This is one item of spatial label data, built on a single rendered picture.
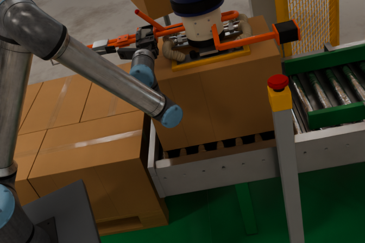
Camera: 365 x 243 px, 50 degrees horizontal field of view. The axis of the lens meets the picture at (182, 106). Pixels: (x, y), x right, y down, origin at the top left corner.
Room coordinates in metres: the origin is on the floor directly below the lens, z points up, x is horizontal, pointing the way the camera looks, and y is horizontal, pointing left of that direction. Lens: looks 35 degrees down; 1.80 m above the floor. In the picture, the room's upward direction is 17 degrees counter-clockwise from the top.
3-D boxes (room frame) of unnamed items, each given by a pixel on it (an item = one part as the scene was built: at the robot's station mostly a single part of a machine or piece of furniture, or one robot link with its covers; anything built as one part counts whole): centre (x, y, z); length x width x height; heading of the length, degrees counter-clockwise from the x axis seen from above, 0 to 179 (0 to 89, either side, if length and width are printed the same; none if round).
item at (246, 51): (1.49, -0.18, 0.97); 0.34 x 0.10 x 0.05; 82
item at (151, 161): (1.65, 0.16, 0.58); 0.70 x 0.03 x 0.06; 171
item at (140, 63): (1.32, 0.11, 1.07); 0.12 x 0.09 x 0.10; 171
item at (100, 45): (1.65, 0.27, 1.07); 0.07 x 0.07 x 0.04; 82
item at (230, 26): (1.58, -0.19, 1.01); 0.34 x 0.25 x 0.06; 82
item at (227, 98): (1.60, -0.18, 0.75); 0.60 x 0.40 x 0.40; 81
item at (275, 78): (1.06, -0.33, 1.02); 0.07 x 0.07 x 0.04
